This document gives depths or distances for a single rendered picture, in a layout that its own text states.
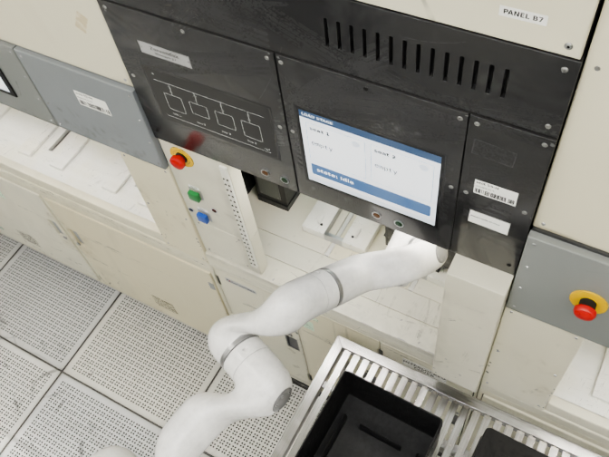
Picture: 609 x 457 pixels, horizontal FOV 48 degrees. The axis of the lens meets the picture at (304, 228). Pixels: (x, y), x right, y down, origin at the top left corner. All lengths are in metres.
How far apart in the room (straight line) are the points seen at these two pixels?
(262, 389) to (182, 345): 1.59
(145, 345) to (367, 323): 1.33
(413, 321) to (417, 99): 0.93
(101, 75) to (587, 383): 1.40
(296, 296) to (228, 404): 0.26
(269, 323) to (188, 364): 1.58
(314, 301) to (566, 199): 0.52
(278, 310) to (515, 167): 0.53
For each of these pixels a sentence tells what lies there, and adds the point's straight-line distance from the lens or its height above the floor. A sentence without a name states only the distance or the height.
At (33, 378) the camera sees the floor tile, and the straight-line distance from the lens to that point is 3.12.
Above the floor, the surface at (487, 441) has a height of 0.86.
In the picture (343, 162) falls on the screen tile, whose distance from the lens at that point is 1.31.
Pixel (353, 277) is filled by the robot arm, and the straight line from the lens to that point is 1.44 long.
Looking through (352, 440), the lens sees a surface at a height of 0.77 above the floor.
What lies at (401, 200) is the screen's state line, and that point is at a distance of 1.32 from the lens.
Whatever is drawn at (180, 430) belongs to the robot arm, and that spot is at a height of 1.25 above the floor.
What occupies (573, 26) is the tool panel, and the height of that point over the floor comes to 2.00.
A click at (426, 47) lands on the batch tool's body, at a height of 1.90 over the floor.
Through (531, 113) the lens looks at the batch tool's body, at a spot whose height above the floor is 1.84.
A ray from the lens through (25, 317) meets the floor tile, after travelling 3.28.
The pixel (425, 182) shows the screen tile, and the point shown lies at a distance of 1.25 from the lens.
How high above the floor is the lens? 2.59
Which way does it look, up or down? 56 degrees down
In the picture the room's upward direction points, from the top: 10 degrees counter-clockwise
